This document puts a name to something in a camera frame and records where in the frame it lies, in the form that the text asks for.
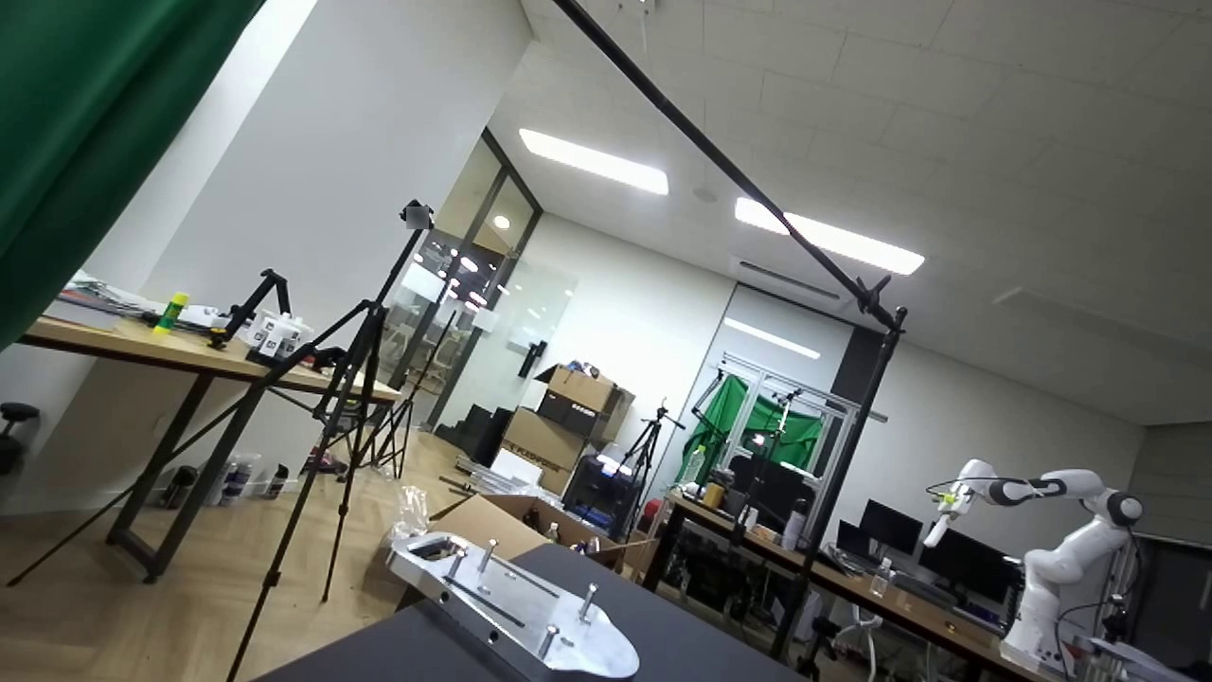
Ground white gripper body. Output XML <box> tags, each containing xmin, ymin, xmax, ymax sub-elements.
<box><xmin>917</xmin><ymin>482</ymin><xmax>968</xmax><ymax>554</ymax></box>

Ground clear plastic bottle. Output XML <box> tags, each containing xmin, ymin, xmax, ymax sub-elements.
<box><xmin>388</xmin><ymin>482</ymin><xmax>430</xmax><ymax>544</ymax></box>

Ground yellow green bottle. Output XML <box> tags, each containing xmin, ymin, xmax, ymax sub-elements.
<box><xmin>151</xmin><ymin>287</ymin><xmax>191</xmax><ymax>337</ymax></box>

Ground black computer monitor small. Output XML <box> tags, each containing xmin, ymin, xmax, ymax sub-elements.
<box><xmin>858</xmin><ymin>497</ymin><xmax>927</xmax><ymax>560</ymax></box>

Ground black computer monitor wide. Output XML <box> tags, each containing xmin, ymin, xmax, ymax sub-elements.
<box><xmin>917</xmin><ymin>526</ymin><xmax>1023</xmax><ymax>606</ymax></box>

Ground black upright backdrop pole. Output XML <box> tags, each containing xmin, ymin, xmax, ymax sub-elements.
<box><xmin>770</xmin><ymin>318</ymin><xmax>907</xmax><ymax>661</ymax></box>

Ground long wooden desk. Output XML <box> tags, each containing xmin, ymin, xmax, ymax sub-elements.
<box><xmin>641</xmin><ymin>494</ymin><xmax>1051</xmax><ymax>682</ymax></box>

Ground green cloth hanging wide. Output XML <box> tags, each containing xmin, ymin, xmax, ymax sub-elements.
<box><xmin>737</xmin><ymin>392</ymin><xmax>830</xmax><ymax>475</ymax></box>

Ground green cloth hanging narrow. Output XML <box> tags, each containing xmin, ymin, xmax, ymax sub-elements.
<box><xmin>674</xmin><ymin>371</ymin><xmax>749</xmax><ymax>488</ymax></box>

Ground long ceiling light panel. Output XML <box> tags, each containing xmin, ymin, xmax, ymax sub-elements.
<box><xmin>729</xmin><ymin>193</ymin><xmax>927</xmax><ymax>282</ymax></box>
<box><xmin>516</xmin><ymin>126</ymin><xmax>674</xmax><ymax>200</ymax></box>

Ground black tripod with red detail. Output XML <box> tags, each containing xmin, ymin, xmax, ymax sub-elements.
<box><xmin>609</xmin><ymin>404</ymin><xmax>674</xmax><ymax>544</ymax></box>

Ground cardboard box with dark band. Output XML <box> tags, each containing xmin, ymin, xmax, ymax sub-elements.
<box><xmin>535</xmin><ymin>359</ymin><xmax>641</xmax><ymax>450</ymax></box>

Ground plain brown cardboard box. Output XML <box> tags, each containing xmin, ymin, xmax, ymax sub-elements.
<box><xmin>494</xmin><ymin>407</ymin><xmax>589</xmax><ymax>497</ymax></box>

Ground black backdrop crossbar pole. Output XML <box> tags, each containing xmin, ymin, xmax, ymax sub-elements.
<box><xmin>549</xmin><ymin>0</ymin><xmax>907</xmax><ymax>337</ymax></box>

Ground silver metal mounting plate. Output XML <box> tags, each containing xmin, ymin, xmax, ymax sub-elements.
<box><xmin>382</xmin><ymin>526</ymin><xmax>645</xmax><ymax>682</ymax></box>

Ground open flat cardboard box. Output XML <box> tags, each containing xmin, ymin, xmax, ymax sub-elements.
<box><xmin>426</xmin><ymin>488</ymin><xmax>635</xmax><ymax>571</ymax></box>

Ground white clutter on table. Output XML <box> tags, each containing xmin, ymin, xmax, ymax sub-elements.
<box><xmin>247</xmin><ymin>311</ymin><xmax>319</xmax><ymax>366</ymax></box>

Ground shoes under table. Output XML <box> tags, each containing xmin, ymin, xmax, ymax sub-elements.
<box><xmin>147</xmin><ymin>457</ymin><xmax>296</xmax><ymax>513</ymax></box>

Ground small black tabletop tripod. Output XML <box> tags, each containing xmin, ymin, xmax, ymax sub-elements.
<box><xmin>207</xmin><ymin>267</ymin><xmax>296</xmax><ymax>353</ymax></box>

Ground wooden table with black legs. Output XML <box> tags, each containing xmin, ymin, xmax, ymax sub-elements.
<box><xmin>18</xmin><ymin>311</ymin><xmax>407</xmax><ymax>587</ymax></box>

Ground stack of papers and books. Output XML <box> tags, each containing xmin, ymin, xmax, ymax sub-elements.
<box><xmin>41</xmin><ymin>270</ymin><xmax>166</xmax><ymax>335</ymax></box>

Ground green backdrop cloth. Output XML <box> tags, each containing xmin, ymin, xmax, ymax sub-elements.
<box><xmin>0</xmin><ymin>0</ymin><xmax>268</xmax><ymax>353</ymax></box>

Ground black wall mounted device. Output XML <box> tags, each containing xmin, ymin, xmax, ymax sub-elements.
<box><xmin>516</xmin><ymin>337</ymin><xmax>552</xmax><ymax>383</ymax></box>

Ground tall black camera tripod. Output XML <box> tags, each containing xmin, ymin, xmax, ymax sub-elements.
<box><xmin>224</xmin><ymin>196</ymin><xmax>438</xmax><ymax>682</ymax></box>

